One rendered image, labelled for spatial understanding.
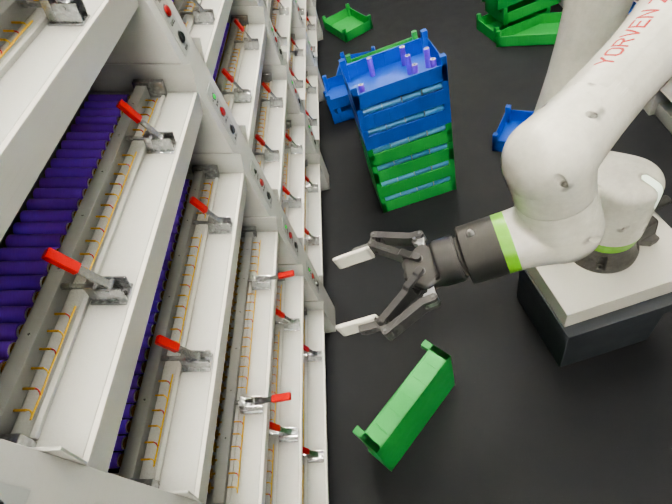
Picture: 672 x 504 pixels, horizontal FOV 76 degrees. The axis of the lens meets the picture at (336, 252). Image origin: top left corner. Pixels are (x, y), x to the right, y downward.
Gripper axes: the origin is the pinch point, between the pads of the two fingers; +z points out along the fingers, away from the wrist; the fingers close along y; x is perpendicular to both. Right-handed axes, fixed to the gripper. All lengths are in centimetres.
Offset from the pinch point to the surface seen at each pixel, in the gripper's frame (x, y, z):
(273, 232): -8.3, 29.6, 21.5
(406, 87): -20, 82, -16
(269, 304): -8.3, 9.1, 21.3
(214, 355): 10.4, -11.2, 17.1
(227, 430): -3.6, -17.3, 24.9
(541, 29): -85, 181, -80
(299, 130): -27, 97, 26
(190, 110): 29.2, 24.3, 12.8
